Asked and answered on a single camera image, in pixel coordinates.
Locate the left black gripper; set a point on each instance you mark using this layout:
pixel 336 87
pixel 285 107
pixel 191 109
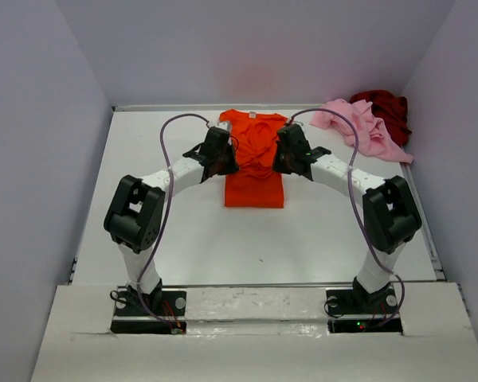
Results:
pixel 221 162

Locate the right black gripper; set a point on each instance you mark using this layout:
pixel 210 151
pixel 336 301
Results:
pixel 288 161

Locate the orange t shirt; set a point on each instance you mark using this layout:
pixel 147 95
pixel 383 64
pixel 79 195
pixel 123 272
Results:
pixel 256 184

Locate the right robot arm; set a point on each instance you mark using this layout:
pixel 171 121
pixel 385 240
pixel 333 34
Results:
pixel 384 208

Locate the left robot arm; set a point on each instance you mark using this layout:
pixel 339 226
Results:
pixel 137 215

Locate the pink t shirt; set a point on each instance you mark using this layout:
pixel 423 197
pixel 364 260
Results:
pixel 374 138

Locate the dark red t shirt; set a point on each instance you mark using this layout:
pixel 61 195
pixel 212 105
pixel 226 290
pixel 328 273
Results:
pixel 392 109

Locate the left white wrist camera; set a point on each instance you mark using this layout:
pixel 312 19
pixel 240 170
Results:
pixel 226 126

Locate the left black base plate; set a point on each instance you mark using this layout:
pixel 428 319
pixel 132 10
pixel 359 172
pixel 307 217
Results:
pixel 167 318

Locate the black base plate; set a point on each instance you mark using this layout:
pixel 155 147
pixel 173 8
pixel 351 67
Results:
pixel 346 315
pixel 167 318

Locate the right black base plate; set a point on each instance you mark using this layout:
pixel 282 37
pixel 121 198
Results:
pixel 346 315

